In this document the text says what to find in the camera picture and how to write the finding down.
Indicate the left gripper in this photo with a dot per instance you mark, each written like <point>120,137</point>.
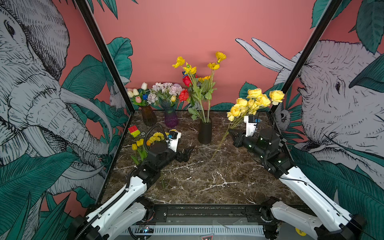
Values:
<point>186,156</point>

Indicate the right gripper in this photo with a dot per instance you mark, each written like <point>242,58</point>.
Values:
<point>240,142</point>

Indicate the yellow carnation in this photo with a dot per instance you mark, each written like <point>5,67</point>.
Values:
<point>158,137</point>
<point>152,140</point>

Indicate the purple glass vase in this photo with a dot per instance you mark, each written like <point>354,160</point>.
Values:
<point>171,118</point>

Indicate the yellow rose bunch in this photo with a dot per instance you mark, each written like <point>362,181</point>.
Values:
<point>249,106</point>

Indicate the brown ribbed glass vase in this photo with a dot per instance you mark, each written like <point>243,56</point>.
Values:
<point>148,115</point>

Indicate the yellow poppy spray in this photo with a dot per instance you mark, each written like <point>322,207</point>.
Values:
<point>216,61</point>
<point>188,69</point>

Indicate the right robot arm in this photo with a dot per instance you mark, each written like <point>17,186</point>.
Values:
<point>329,221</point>

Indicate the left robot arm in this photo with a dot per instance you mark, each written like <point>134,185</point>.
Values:
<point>128,206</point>

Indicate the red yellow cube block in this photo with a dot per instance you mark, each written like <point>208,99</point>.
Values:
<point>134,131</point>

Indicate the red blue rose bunch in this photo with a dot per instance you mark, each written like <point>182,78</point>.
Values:
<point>187,92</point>

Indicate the yellow flower bouquet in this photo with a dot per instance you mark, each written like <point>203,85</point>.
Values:
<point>201,109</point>

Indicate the white purple hydrangea bunch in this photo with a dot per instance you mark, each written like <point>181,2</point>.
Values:
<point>164,94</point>

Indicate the cream tulip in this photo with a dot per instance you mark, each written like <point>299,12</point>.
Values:
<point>135,92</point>

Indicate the white tulip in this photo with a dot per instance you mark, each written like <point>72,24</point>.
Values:
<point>144,86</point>

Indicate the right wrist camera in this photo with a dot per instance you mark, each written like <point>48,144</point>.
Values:
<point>251,125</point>

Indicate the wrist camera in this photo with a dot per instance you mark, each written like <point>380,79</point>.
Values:
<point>251,125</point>
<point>173,139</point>

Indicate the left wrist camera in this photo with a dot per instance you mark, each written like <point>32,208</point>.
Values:
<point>173,139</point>

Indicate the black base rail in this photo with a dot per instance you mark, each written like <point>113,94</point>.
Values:
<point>162,213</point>

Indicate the white ribbed cable duct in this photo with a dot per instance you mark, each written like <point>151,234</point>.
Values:
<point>197,230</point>

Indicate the black right frame post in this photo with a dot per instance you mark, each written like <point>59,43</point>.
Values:
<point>321,26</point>

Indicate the black frame post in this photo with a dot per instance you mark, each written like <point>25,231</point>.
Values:
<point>103,48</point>
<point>321,26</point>

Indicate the black left frame post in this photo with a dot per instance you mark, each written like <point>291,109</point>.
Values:
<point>103,48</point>

